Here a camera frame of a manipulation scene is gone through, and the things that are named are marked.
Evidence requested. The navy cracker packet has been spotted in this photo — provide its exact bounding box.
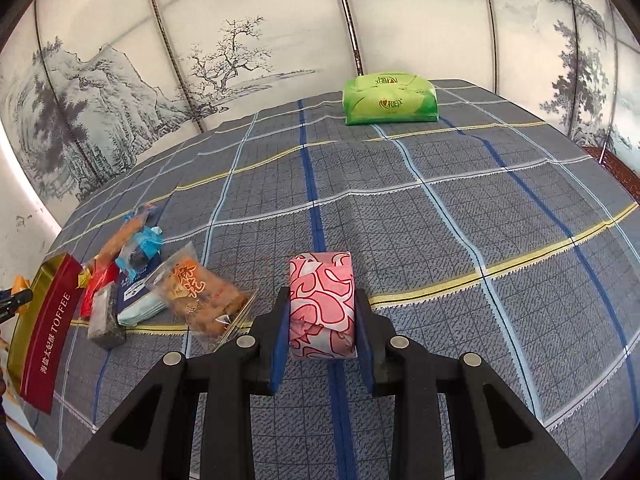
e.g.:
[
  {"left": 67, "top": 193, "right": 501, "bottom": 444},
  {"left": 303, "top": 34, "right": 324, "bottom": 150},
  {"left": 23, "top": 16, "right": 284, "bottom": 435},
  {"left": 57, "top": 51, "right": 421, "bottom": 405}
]
[{"left": 116, "top": 280, "right": 167, "bottom": 327}]

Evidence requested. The grey plaid tablecloth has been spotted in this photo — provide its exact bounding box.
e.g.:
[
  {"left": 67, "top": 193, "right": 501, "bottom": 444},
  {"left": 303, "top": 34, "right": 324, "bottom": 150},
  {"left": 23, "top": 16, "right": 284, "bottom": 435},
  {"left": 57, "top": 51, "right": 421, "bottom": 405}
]
[{"left": 51, "top": 79, "right": 639, "bottom": 479}]

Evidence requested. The red snack packet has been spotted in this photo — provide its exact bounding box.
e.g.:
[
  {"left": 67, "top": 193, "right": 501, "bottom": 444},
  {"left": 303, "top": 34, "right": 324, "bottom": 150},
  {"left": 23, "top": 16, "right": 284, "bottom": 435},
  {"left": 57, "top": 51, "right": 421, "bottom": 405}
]
[{"left": 78, "top": 260, "right": 118, "bottom": 320}]

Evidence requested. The clear long pastry packet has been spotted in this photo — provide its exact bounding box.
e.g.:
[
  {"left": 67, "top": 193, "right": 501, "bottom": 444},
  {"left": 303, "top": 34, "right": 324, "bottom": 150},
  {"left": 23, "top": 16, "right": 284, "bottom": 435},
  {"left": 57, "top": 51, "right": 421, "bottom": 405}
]
[{"left": 93, "top": 203, "right": 156, "bottom": 268}]

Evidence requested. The blue clear cookie wrapper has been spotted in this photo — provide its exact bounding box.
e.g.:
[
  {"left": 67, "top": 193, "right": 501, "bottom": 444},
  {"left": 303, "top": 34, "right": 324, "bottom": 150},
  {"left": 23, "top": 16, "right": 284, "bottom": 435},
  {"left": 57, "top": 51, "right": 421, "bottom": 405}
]
[{"left": 115, "top": 226, "right": 164, "bottom": 282}]

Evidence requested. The grey snack block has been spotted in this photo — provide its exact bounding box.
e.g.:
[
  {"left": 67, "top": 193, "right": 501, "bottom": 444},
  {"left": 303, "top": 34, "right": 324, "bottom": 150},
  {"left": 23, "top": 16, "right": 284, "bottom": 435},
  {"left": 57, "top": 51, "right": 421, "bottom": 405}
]
[{"left": 88, "top": 282, "right": 126, "bottom": 350}]

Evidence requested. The red gold toffee tin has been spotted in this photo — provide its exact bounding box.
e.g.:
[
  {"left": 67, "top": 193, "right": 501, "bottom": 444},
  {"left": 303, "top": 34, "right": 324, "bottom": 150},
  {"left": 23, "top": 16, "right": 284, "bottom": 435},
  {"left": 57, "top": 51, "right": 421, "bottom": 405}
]
[{"left": 6, "top": 254, "right": 81, "bottom": 414}]

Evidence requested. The clear orange fried twist bag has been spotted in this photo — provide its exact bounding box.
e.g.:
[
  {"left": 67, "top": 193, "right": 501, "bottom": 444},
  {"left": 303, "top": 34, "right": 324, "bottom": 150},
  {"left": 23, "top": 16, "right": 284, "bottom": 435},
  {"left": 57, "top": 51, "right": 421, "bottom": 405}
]
[{"left": 144, "top": 243, "right": 258, "bottom": 353}]

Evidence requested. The pink white patterned snack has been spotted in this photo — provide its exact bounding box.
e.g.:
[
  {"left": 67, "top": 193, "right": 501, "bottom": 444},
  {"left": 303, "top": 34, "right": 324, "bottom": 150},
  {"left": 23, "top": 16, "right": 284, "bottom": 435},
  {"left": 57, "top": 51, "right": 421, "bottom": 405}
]
[{"left": 288, "top": 252, "right": 357, "bottom": 360}]

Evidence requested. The green tissue pack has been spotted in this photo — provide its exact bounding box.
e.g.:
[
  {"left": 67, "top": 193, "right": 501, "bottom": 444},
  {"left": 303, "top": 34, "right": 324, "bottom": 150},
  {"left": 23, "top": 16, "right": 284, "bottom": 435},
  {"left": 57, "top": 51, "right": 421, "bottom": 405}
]
[{"left": 342, "top": 72, "right": 439, "bottom": 126}]

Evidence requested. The painted folding screen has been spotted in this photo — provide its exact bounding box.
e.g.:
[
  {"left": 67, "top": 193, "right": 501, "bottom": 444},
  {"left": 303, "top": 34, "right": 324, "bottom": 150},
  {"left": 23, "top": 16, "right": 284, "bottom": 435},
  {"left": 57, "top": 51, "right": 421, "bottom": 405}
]
[{"left": 1, "top": 0, "right": 639, "bottom": 221}]

